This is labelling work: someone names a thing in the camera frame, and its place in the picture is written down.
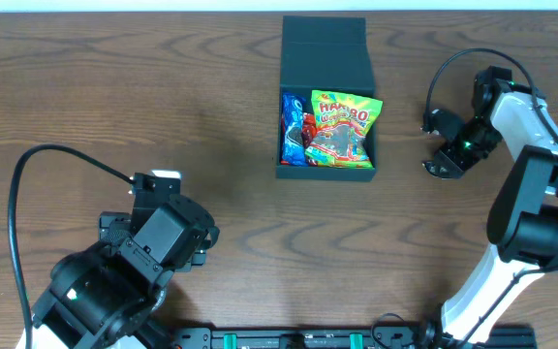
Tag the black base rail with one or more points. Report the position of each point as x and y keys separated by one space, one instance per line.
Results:
x=398 y=337

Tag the small black candy wrapper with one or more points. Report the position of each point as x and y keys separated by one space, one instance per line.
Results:
x=430 y=167

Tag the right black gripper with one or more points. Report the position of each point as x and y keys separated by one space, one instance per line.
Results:
x=454 y=145

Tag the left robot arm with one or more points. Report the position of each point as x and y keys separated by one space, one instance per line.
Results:
x=104 y=296

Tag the blue Oreo cookie pack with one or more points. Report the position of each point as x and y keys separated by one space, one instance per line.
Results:
x=293 y=151

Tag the green Haribo gummy bag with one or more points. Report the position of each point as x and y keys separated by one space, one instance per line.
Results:
x=342 y=123

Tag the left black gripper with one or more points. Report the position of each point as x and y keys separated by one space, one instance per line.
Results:
x=107 y=221

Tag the red Hacks candy bag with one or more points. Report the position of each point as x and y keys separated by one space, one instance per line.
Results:
x=309 y=129

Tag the dark green box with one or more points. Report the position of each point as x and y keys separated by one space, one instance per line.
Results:
x=330 y=54

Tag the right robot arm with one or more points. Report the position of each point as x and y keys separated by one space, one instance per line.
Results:
x=522 y=224

